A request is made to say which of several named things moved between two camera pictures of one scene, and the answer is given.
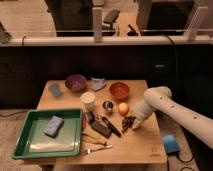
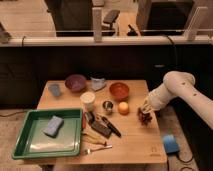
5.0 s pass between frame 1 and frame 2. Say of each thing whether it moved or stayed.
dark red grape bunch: moved
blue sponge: stayed
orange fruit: stayed
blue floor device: stayed
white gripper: moved
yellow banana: stayed
